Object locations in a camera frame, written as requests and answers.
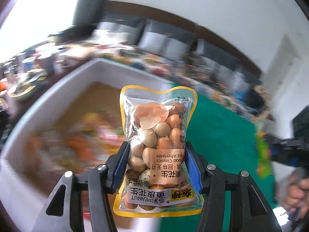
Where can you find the white storage bin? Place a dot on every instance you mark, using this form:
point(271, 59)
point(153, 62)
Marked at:
point(22, 200)

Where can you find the brown orange-top snack bag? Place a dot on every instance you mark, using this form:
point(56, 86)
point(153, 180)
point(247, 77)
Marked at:
point(47, 151)

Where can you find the orange snack bag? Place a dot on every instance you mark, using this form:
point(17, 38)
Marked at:
point(80, 147)

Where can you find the patterned colourful blanket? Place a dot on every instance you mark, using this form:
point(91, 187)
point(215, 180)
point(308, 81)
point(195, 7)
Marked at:
point(235, 89)

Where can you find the yellow red snack bag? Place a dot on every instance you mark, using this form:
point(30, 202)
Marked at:
point(91, 118)

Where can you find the green table cloth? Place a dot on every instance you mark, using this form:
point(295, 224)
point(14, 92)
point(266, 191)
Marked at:
point(229, 142)

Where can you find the person's right hand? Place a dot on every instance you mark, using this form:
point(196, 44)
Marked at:
point(296, 196)

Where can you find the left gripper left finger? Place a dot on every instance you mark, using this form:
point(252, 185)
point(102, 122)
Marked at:
point(62, 210)

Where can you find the yellow-rim peanut bag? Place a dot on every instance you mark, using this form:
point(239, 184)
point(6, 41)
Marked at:
point(156, 182)

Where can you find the green snack packet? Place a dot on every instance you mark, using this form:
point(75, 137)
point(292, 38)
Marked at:
point(264, 168)

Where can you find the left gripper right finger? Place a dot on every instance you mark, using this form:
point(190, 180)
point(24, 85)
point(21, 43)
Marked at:
point(249, 209)

